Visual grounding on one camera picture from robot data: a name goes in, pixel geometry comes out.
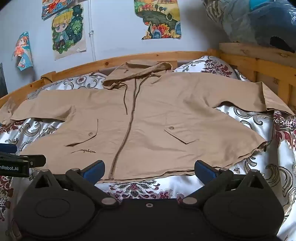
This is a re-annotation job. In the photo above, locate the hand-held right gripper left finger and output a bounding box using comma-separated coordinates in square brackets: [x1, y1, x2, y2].
[30, 159, 120, 208]

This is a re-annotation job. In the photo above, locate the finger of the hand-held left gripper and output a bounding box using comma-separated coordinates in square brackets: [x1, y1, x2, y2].
[0, 144, 17, 154]
[16, 154, 47, 168]

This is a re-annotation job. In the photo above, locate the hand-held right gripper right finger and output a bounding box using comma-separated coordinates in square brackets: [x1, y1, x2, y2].
[182, 159, 267, 208]

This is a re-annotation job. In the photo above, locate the tan hooded zip jacket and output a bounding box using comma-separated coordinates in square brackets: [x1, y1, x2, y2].
[0, 59, 295, 181]

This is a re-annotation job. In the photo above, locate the white floral satin bedspread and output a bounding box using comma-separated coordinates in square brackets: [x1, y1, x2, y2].
[0, 56, 296, 241]

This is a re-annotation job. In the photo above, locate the white floral satin pillow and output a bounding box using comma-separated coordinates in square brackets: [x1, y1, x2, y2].
[173, 55, 240, 80]

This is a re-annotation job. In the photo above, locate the clear plastic storage bag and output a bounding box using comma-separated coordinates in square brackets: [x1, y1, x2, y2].
[202, 0, 296, 52]

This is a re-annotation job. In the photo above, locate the small orange cartoon wall poster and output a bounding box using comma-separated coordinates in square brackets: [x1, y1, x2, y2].
[13, 31, 33, 71]

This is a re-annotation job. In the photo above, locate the wooden bed frame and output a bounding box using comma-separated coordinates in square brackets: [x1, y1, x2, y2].
[0, 42, 296, 109]

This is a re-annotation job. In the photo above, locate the cartoon child wall poster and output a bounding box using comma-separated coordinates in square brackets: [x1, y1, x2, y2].
[51, 5, 87, 61]

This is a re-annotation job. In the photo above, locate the white wall pipe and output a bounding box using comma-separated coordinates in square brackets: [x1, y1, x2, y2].
[87, 0, 97, 61]

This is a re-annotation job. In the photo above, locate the red cartoon wall poster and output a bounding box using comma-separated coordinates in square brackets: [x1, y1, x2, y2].
[41, 0, 85, 20]

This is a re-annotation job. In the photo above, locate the colourful landscape wall poster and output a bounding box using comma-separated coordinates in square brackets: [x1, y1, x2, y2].
[134, 0, 182, 40]

